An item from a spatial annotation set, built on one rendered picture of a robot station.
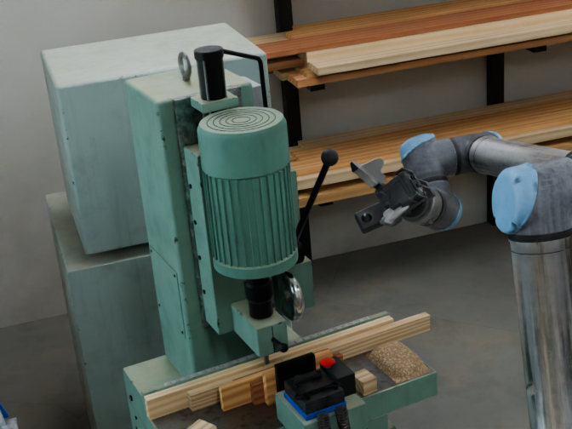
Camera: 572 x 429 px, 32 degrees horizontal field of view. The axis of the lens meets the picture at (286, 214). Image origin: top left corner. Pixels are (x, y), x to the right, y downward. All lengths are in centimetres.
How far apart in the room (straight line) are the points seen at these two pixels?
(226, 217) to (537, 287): 60
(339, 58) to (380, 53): 17
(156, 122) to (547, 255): 85
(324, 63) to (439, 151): 165
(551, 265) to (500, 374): 210
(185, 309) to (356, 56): 194
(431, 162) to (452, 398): 159
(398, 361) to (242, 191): 55
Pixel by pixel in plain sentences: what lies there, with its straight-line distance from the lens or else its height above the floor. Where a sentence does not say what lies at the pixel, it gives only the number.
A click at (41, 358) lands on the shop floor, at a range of 431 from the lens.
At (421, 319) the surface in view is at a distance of 236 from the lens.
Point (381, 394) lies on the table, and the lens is 218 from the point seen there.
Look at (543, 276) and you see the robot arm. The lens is 182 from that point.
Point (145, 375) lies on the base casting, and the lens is 252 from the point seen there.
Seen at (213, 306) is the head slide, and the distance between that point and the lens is 221.
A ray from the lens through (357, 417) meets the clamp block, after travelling 205.
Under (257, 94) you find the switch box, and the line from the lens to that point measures 228.
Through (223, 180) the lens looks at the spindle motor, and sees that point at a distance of 194.
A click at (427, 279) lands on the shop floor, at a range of 456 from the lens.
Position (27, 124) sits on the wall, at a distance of 429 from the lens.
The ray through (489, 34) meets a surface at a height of 108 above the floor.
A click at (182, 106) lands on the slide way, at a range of 210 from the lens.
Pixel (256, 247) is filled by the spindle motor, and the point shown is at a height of 127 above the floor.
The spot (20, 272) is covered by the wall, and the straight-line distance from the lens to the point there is 451.
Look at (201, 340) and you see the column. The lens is 233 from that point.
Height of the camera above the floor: 211
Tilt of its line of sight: 23 degrees down
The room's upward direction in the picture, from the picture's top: 5 degrees counter-clockwise
